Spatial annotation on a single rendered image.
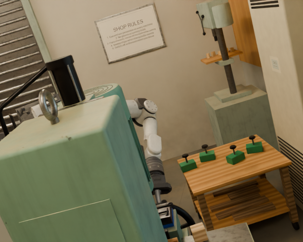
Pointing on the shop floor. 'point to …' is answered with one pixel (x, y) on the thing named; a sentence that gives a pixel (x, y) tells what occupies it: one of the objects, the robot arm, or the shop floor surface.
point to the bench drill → (221, 116)
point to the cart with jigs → (218, 208)
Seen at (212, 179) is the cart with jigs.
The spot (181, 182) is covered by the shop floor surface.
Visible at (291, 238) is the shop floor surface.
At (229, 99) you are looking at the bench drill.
